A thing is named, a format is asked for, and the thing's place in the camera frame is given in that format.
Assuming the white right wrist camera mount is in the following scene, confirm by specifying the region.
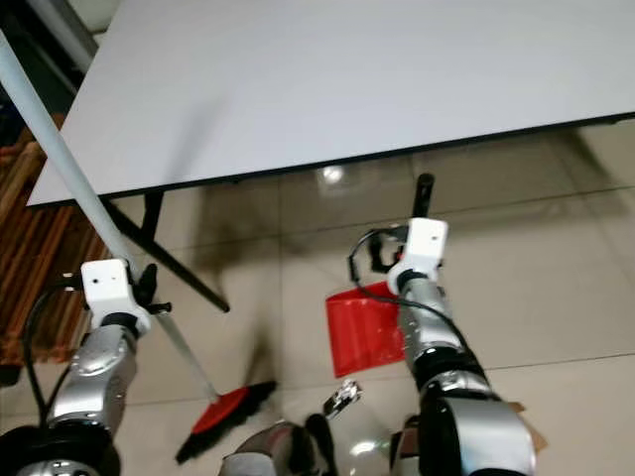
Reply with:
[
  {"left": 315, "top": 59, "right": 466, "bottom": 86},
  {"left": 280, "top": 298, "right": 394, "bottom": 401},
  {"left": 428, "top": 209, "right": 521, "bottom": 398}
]
[{"left": 387, "top": 218, "right": 448, "bottom": 295}]

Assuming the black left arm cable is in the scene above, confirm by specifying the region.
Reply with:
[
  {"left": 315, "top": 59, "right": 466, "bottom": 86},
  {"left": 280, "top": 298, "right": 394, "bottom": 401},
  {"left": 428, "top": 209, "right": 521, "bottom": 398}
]
[{"left": 22, "top": 279, "right": 91, "bottom": 419}]

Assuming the red dustpan blue handle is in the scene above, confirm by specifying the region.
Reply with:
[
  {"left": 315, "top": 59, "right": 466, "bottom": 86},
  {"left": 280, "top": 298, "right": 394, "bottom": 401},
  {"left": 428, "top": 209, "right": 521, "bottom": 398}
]
[{"left": 324, "top": 174, "right": 437, "bottom": 379}]

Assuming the brown wooden slatted rack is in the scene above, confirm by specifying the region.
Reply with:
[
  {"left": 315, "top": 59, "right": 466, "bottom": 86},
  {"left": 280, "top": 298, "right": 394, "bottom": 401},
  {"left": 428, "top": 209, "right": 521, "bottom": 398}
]
[{"left": 0, "top": 114, "right": 106, "bottom": 369}]

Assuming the robot left leg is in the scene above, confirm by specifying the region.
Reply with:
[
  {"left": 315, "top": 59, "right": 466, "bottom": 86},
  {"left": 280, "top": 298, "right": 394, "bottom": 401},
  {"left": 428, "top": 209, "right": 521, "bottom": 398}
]
[{"left": 220, "top": 415, "right": 328, "bottom": 476}]

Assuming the grey pole red head broom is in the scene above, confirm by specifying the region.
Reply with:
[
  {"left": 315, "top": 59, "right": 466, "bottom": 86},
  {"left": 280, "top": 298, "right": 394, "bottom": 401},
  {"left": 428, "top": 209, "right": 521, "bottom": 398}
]
[{"left": 0, "top": 38, "right": 280, "bottom": 465}]

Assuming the white table black frame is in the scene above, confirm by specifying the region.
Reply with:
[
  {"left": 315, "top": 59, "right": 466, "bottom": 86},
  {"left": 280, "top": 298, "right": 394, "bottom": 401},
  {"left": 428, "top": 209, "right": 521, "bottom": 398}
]
[{"left": 27, "top": 0, "right": 635, "bottom": 314}]

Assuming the crumpled silver wrapper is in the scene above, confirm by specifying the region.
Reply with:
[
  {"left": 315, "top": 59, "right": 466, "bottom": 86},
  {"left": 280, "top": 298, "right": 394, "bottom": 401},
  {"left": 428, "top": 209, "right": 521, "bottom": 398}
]
[{"left": 322, "top": 380, "right": 362, "bottom": 418}]

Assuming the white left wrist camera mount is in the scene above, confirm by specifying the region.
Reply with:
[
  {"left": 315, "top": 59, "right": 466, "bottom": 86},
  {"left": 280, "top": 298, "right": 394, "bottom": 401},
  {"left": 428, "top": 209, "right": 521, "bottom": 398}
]
[{"left": 81, "top": 259, "right": 142, "bottom": 329}]

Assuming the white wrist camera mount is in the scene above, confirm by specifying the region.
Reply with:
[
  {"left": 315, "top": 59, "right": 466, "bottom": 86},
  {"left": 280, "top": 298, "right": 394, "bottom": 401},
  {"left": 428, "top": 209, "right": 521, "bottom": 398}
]
[
  {"left": 81, "top": 259, "right": 142, "bottom": 329},
  {"left": 387, "top": 218, "right": 448, "bottom": 295}
]

